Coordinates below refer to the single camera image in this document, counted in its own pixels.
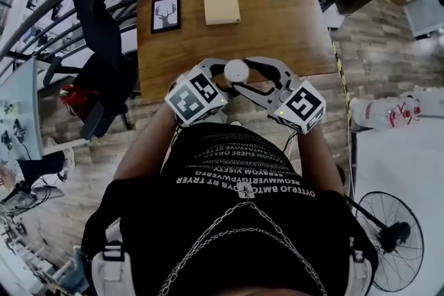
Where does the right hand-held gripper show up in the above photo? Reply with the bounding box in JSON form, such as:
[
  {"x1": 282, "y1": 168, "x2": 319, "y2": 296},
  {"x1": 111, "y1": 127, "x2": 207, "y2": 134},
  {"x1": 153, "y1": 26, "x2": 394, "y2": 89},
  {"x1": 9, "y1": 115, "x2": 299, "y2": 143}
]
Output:
[{"x1": 232, "y1": 57, "x2": 327, "y2": 135}]

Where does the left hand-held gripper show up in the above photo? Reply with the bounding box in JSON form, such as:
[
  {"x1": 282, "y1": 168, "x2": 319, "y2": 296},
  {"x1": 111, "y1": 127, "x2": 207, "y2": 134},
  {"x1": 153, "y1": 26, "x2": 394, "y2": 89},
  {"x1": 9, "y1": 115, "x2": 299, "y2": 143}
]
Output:
[{"x1": 164, "y1": 58, "x2": 237, "y2": 127}]

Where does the person's left forearm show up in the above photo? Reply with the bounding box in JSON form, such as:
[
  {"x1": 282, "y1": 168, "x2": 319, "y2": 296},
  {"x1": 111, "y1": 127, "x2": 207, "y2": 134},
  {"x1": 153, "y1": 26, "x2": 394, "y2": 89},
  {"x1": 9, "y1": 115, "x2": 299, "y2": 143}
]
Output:
[{"x1": 113, "y1": 103, "x2": 180, "y2": 181}]

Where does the person's right forearm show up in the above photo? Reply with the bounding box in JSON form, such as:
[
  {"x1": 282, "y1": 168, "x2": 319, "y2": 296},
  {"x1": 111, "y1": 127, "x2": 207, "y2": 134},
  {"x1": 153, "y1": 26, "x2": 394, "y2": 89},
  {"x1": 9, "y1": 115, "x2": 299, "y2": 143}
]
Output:
[{"x1": 298, "y1": 126, "x2": 344, "y2": 193}]

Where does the beige notebook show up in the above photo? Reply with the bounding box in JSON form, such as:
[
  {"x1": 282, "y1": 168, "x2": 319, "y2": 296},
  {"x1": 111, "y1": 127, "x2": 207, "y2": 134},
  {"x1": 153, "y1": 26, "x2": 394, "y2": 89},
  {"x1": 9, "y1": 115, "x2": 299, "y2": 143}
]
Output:
[{"x1": 203, "y1": 0, "x2": 242, "y2": 26}]

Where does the framed deer picture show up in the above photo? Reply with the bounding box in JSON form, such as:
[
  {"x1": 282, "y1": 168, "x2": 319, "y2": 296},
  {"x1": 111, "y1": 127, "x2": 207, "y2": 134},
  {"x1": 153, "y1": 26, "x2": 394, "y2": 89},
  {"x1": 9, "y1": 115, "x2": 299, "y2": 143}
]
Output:
[{"x1": 150, "y1": 0, "x2": 182, "y2": 34}]

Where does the plastic pack of water bottles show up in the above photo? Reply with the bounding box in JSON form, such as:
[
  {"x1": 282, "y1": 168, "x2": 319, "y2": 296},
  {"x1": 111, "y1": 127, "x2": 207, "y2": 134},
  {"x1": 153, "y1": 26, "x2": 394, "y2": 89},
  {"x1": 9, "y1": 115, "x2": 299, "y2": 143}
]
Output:
[{"x1": 350, "y1": 95, "x2": 422, "y2": 131}]

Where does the black office chair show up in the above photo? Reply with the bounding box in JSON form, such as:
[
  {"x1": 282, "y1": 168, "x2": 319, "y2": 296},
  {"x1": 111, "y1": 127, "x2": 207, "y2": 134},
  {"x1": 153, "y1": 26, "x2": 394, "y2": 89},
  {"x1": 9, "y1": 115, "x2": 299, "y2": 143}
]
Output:
[{"x1": 43, "y1": 0, "x2": 142, "y2": 140}]

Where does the red bag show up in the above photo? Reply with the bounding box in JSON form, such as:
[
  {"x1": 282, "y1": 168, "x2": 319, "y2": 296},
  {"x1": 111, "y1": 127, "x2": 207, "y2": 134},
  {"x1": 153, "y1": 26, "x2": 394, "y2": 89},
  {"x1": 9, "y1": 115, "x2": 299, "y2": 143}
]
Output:
[{"x1": 59, "y1": 85, "x2": 101, "y2": 115}]

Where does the black printed t-shirt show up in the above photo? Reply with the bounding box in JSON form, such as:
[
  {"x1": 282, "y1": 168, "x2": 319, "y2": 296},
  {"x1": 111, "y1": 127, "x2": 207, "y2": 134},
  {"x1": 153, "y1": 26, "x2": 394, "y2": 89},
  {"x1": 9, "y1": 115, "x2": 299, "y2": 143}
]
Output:
[{"x1": 81, "y1": 123, "x2": 379, "y2": 296}]

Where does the black standing fan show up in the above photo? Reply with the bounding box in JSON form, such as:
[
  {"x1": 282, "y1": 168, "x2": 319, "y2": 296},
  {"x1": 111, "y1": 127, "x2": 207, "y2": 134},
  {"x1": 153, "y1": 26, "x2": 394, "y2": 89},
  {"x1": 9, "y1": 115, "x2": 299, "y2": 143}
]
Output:
[{"x1": 345, "y1": 191, "x2": 425, "y2": 293}]

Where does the glass-topped white desk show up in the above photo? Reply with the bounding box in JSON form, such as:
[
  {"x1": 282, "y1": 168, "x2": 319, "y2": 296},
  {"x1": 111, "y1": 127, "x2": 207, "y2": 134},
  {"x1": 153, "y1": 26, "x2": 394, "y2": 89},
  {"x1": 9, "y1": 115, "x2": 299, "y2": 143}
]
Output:
[{"x1": 0, "y1": 57, "x2": 89, "y2": 162}]

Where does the white floor cable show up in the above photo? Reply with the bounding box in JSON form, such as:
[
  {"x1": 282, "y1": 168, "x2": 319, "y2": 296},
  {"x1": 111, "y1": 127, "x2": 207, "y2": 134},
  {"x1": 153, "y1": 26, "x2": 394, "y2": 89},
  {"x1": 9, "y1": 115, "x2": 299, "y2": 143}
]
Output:
[{"x1": 332, "y1": 41, "x2": 357, "y2": 198}]

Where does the silver chain necklace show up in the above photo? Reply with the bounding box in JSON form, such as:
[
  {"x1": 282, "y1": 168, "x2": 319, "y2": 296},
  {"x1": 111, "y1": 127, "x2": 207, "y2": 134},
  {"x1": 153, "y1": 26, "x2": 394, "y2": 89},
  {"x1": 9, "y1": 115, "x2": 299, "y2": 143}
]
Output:
[{"x1": 157, "y1": 183, "x2": 329, "y2": 296}]

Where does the white bag shoulder strap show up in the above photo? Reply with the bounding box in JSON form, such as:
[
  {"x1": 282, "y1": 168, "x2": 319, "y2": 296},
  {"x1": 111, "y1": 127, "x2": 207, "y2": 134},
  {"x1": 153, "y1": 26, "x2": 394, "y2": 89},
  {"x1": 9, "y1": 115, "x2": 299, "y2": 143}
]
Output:
[
  {"x1": 343, "y1": 238, "x2": 374, "y2": 296},
  {"x1": 92, "y1": 221, "x2": 136, "y2": 296}
]

